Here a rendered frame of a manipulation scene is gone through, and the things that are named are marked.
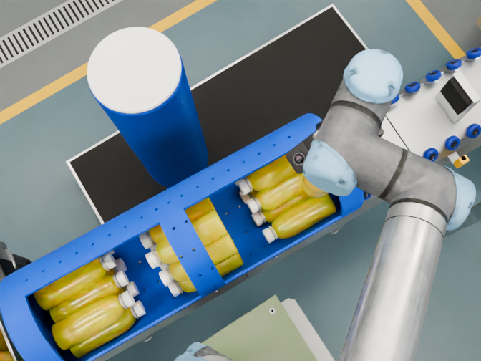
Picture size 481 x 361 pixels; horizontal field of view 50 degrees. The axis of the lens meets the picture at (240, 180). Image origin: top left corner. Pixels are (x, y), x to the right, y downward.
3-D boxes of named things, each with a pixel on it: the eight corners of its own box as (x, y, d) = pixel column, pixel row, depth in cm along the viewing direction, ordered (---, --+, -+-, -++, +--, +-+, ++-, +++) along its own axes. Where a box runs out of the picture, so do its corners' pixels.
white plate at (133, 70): (167, 16, 156) (168, 18, 157) (77, 40, 155) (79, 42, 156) (191, 97, 149) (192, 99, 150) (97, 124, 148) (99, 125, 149)
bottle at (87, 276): (46, 297, 133) (112, 261, 135) (48, 317, 127) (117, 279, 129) (30, 281, 128) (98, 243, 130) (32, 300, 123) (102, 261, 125)
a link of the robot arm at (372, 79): (335, 87, 67) (360, 34, 69) (324, 119, 78) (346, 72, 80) (391, 111, 66) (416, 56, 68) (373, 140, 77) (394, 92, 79)
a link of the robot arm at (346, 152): (382, 203, 66) (414, 129, 68) (301, 164, 66) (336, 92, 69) (365, 213, 73) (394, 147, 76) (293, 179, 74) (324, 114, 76)
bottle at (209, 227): (212, 205, 130) (147, 242, 128) (217, 213, 123) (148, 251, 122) (225, 228, 132) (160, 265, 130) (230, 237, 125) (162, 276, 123)
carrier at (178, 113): (199, 122, 242) (139, 139, 240) (169, 16, 157) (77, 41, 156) (215, 178, 235) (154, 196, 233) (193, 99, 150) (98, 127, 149)
